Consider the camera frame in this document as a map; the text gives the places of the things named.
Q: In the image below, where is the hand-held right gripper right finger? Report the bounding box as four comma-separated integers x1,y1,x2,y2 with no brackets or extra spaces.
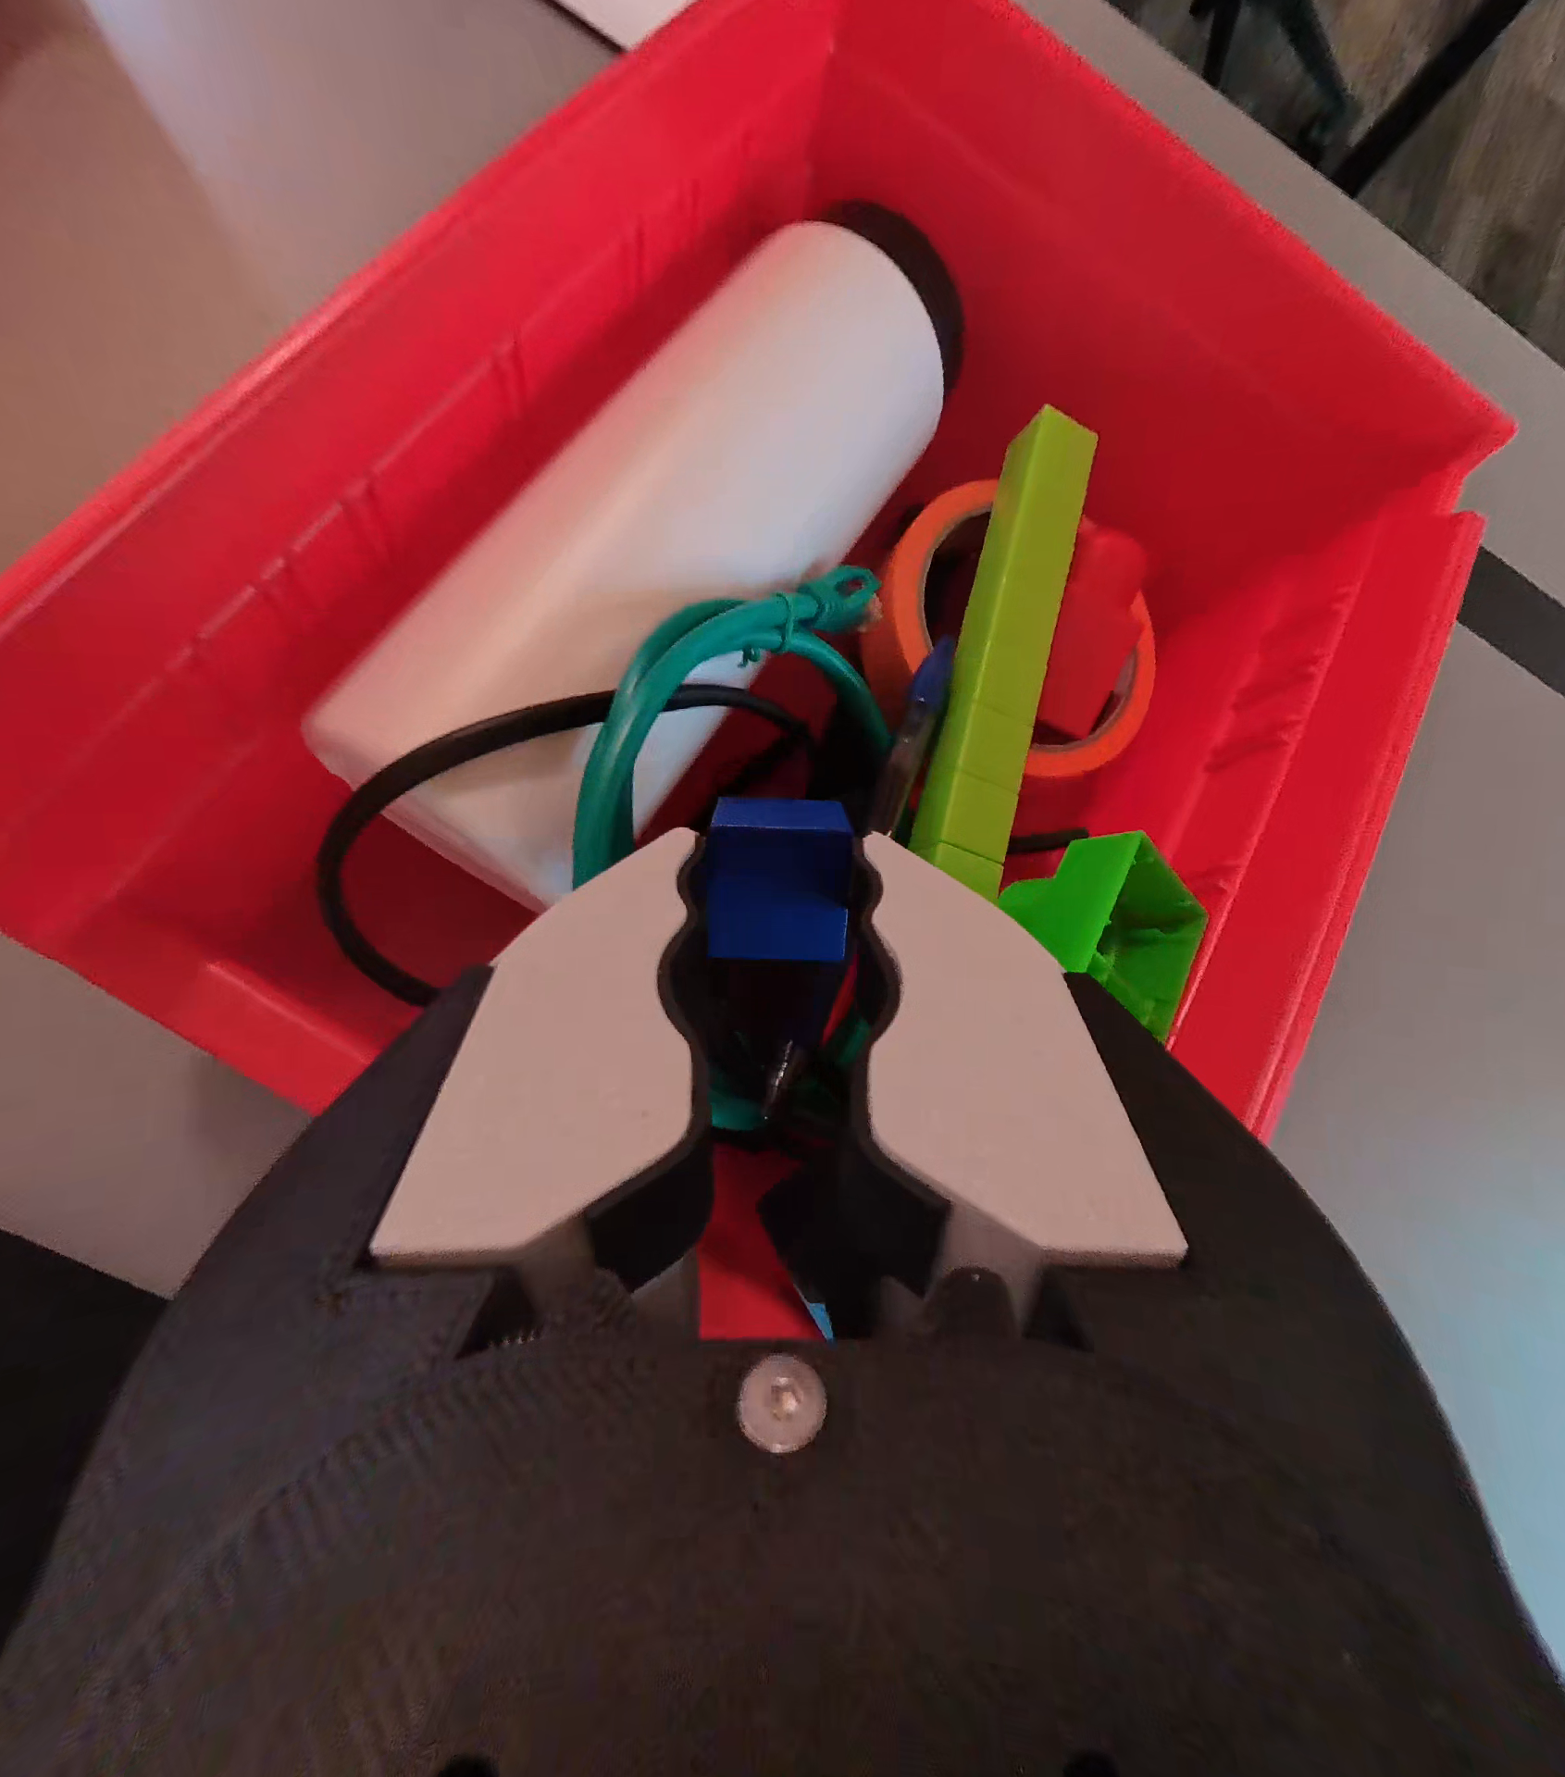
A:
851,833,1193,1319

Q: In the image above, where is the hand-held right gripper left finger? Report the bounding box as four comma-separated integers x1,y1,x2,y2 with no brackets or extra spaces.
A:
371,828,713,1276

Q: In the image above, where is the blue block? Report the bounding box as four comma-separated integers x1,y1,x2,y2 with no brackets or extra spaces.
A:
705,795,859,965

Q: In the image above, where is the red plastic bin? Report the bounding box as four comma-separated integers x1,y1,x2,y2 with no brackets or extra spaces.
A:
0,0,1519,1139

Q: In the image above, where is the green plastic part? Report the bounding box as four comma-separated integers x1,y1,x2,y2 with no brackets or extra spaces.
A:
997,830,1210,1042

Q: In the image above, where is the blue pen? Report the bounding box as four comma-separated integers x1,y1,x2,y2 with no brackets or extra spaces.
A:
882,635,962,835

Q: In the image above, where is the long lime green block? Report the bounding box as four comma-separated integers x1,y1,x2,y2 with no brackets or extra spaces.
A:
906,404,1101,890

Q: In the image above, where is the orange tape roll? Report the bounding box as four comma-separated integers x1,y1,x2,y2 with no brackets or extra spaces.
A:
861,477,1158,779

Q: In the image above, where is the red plastic block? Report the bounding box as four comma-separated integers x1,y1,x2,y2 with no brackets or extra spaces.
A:
1031,519,1151,743

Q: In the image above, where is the white cylindrical bottle black lid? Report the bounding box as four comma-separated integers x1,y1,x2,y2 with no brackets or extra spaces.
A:
302,201,967,910

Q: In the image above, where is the black tape strip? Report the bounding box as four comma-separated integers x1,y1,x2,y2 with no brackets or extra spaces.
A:
1459,546,1565,720

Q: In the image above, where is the white paper sheet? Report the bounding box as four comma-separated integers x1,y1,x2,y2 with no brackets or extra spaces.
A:
543,0,727,57

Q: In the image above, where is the black chair base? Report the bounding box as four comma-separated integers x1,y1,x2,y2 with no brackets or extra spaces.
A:
1191,0,1360,154

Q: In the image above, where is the black stand leg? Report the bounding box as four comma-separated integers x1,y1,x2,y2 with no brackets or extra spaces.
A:
1330,0,1535,196

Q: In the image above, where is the black cable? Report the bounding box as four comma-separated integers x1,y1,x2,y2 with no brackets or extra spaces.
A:
316,685,866,1007

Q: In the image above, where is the green network cable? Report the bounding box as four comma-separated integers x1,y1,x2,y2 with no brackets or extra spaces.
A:
571,566,894,1132

